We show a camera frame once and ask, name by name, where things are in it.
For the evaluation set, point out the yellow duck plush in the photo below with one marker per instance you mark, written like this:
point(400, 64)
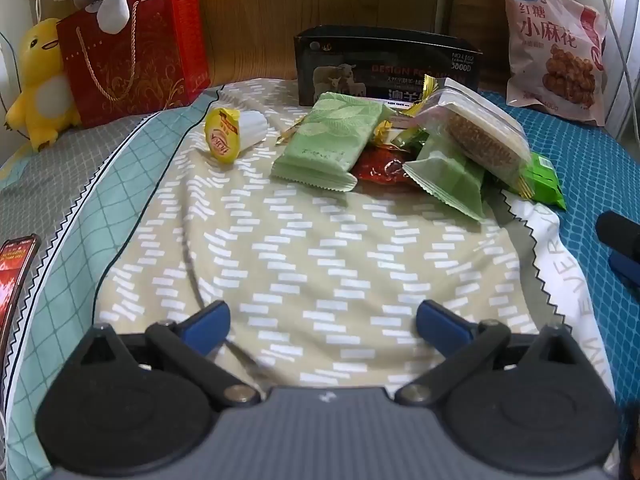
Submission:
point(40, 85)

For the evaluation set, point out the yellow-lid jelly cup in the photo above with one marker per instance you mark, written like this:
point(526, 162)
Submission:
point(225, 132)

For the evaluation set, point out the yellow snack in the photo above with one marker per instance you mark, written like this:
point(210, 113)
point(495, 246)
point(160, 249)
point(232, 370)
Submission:
point(417, 102)

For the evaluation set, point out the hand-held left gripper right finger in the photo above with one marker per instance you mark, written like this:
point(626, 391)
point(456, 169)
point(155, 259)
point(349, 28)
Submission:
point(440, 327)

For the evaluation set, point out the small pale green snack packet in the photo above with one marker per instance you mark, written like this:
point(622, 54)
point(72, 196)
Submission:
point(445, 175)

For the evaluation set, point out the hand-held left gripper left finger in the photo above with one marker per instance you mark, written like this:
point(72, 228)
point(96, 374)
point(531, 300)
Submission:
point(207, 327)

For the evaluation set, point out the black cardboard box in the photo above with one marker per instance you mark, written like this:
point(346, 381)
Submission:
point(350, 55)

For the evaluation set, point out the bright green snack packet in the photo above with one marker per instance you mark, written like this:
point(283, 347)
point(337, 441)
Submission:
point(542, 180)

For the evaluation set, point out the smartphone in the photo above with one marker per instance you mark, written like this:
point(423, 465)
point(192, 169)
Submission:
point(12, 285)

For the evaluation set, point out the patterned bed sheet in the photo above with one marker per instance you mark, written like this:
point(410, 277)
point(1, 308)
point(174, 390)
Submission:
point(300, 260)

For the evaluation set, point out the red cardboard box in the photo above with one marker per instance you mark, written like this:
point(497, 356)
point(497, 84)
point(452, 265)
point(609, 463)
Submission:
point(175, 0)

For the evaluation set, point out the clear round cake packet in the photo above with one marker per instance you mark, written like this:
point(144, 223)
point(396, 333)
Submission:
point(480, 135)

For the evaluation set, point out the large pale green snack packet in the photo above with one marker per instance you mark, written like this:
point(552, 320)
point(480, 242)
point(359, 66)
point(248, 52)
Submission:
point(325, 135)

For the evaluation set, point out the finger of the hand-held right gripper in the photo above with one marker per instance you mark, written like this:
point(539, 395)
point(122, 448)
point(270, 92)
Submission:
point(627, 270)
point(620, 232)

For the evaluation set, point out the frosted glass sliding door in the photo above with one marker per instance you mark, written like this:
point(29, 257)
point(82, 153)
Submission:
point(632, 60)

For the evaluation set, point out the pink twisted-dough snack bag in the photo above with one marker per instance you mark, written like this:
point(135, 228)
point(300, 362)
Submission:
point(550, 35)

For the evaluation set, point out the wooden board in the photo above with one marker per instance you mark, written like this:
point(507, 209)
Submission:
point(250, 10)

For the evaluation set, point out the blue mesh mat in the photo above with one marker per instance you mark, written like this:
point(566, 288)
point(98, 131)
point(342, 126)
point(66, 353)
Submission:
point(590, 170)

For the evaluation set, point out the red gift bag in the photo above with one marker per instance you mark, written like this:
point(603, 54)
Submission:
point(125, 85)

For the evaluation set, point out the red snack packet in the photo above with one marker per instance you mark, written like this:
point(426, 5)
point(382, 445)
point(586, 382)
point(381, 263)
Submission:
point(380, 167)

